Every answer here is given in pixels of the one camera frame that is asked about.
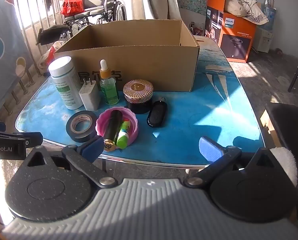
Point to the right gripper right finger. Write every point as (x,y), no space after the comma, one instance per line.
(220,159)

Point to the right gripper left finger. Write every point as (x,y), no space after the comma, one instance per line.
(82,158)

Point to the black electrical tape roll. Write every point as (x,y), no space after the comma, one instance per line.
(81,126)

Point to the pink plastic lid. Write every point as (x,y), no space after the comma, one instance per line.
(102,121)

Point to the green glue stick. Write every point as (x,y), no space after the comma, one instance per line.
(123,135)

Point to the black cylinder tube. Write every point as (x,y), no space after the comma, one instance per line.
(112,130)

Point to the black key fob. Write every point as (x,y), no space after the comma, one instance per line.
(157,113)

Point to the green dropper bottle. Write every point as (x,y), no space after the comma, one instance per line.
(108,84)

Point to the gold lid black jar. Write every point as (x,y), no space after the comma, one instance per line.
(138,95)

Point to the white power adapter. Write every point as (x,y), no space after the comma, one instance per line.
(89,95)

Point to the black tracker device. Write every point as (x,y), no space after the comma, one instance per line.
(284,118)

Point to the patterned grey cloth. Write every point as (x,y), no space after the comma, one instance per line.
(15,58)

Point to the red bag on floor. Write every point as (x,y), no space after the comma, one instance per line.
(48,57)

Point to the white pill bottle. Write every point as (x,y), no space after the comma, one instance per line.
(67,82)

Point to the open cardboard box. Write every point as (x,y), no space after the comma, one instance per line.
(163,52)

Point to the white small cabinet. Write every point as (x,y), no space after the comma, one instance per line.
(262,40)

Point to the orange Philips box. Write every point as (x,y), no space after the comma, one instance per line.
(234,35)

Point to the white cap on box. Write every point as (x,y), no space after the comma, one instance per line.
(247,9)

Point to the wheelchair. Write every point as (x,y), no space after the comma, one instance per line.
(103,10)

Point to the red plastic bag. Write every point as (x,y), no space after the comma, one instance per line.
(72,7)

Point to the white curtain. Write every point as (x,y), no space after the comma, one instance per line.
(155,10)

